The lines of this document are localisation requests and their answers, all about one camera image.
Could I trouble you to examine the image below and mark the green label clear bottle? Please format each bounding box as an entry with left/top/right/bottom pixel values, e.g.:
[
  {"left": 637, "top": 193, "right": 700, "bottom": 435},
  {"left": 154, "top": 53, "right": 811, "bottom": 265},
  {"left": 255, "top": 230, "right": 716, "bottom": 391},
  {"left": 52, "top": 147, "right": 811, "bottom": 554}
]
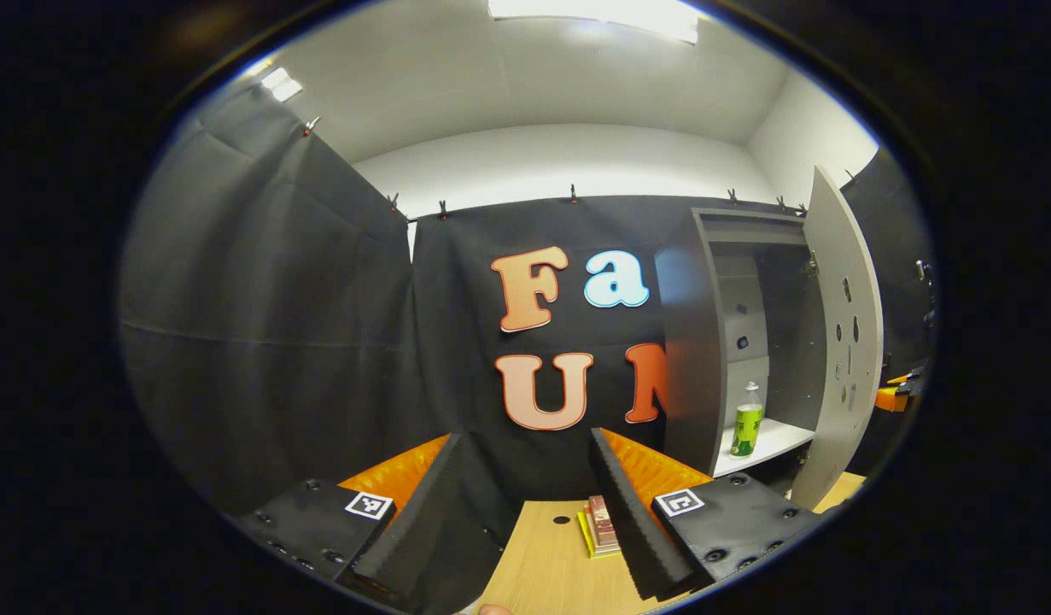
[{"left": 730, "top": 381, "right": 765, "bottom": 458}]

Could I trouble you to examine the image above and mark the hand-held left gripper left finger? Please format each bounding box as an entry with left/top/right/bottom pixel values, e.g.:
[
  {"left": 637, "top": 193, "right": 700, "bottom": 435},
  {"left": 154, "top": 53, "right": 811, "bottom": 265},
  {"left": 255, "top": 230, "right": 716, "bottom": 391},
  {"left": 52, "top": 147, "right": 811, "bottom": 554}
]
[{"left": 233, "top": 431, "right": 471, "bottom": 611}]

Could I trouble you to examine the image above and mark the beige cabinet door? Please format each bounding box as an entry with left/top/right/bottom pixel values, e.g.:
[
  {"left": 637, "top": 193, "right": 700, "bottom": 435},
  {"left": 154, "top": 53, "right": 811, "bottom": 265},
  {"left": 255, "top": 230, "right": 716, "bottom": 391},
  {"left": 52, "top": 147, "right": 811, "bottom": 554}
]
[{"left": 790, "top": 167, "right": 885, "bottom": 511}]

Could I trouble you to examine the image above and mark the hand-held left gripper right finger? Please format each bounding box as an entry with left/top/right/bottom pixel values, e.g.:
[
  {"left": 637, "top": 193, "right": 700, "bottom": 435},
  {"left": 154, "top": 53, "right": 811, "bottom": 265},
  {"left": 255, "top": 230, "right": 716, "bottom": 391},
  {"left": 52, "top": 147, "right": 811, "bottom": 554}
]
[{"left": 587, "top": 426, "right": 823, "bottom": 603}]

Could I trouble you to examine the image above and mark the row of black cloth clips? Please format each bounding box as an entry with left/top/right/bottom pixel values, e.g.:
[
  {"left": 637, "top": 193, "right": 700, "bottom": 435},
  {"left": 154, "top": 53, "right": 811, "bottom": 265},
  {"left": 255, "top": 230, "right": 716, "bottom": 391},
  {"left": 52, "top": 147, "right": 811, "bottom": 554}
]
[{"left": 303, "top": 115, "right": 855, "bottom": 219}]

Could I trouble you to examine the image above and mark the black backdrop cloth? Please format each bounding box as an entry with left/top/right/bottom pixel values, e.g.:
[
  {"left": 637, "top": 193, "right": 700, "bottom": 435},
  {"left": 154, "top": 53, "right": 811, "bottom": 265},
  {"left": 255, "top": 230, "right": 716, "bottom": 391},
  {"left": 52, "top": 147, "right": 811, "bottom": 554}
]
[{"left": 120, "top": 81, "right": 936, "bottom": 522}]

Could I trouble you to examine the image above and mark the small ceiling light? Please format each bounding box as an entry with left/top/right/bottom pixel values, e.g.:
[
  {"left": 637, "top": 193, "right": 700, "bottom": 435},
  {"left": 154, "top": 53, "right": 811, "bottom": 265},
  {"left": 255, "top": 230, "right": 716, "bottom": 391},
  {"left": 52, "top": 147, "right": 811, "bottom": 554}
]
[{"left": 260, "top": 67, "right": 304, "bottom": 103}]

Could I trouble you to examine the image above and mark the dark grey cabinet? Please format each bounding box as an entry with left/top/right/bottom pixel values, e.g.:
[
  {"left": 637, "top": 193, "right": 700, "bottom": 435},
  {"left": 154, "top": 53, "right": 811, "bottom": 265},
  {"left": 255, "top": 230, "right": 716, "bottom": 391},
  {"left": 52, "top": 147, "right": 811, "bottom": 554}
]
[{"left": 657, "top": 208, "right": 825, "bottom": 479}]

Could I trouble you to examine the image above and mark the dark metal stand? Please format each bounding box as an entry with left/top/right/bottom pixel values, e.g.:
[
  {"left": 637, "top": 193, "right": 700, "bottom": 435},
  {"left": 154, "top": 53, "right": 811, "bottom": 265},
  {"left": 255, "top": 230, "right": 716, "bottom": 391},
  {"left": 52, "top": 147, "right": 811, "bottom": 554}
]
[{"left": 914, "top": 259, "right": 936, "bottom": 338}]

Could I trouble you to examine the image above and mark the large ceiling light panel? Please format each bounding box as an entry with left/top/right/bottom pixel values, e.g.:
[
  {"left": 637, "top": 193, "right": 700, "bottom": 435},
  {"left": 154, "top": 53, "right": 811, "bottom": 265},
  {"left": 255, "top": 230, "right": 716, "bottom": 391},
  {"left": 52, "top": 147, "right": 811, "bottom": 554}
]
[{"left": 488, "top": 0, "right": 701, "bottom": 44}]

